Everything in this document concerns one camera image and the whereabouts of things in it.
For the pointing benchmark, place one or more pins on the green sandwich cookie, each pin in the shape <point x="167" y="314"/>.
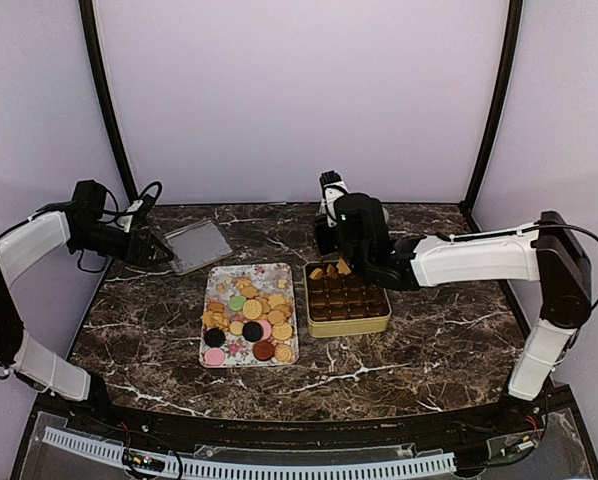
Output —
<point x="236" y="303"/>

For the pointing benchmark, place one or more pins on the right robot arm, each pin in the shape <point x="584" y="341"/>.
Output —
<point x="353" y="225"/>

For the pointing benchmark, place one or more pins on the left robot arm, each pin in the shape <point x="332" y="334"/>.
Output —
<point x="35" y="314"/>

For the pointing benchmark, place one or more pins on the swirl butter cookie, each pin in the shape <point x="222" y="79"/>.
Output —
<point x="284" y="353"/>

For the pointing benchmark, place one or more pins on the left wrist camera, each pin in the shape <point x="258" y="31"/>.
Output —
<point x="132" y="216"/>

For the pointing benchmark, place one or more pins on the pink sandwich cookie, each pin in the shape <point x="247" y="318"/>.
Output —
<point x="266" y="329"/>
<point x="214" y="357"/>

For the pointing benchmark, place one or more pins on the flower shaped cookie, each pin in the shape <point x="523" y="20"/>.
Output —
<point x="343" y="268"/>
<point x="332" y="272"/>

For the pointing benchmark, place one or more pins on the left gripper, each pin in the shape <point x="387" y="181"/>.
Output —
<point x="145" y="249"/>

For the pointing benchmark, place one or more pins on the silver tin lid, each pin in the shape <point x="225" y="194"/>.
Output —
<point x="197" y="245"/>

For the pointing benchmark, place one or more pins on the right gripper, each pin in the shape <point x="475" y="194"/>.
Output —
<point x="323" y="243"/>

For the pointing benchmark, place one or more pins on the black sandwich cookie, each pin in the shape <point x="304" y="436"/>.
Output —
<point x="252" y="331"/>
<point x="214" y="338"/>

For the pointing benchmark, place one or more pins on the dotted round yellow biscuit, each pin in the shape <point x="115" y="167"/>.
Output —
<point x="252" y="310"/>

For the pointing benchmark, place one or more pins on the floral cookie tray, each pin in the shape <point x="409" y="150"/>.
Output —
<point x="272" y="285"/>

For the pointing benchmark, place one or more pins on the white slotted cable duct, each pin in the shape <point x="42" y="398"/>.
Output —
<point x="146" y="464"/>

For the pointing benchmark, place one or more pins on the brown chocolate cookie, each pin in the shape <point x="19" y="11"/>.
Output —
<point x="263" y="351"/>

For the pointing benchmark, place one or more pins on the gold cookie tin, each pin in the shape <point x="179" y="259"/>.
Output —
<point x="344" y="306"/>

